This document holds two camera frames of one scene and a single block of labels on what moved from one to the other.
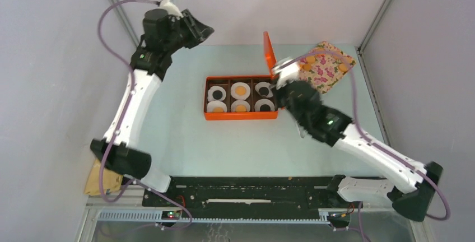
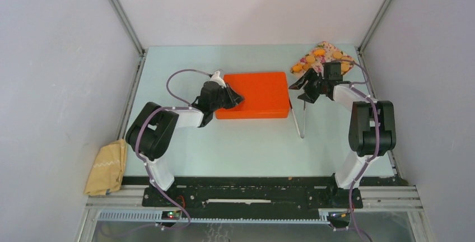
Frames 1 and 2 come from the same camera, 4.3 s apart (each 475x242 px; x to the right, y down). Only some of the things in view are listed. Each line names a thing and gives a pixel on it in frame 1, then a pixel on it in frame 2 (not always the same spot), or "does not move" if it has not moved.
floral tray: (324, 70) does not move
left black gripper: (198, 31) to (236, 99)
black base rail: (248, 193) does not move
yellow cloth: (112, 181) does not move
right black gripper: (282, 87) to (307, 96)
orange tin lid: (269, 53) to (266, 94)
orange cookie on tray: (310, 59) does not move
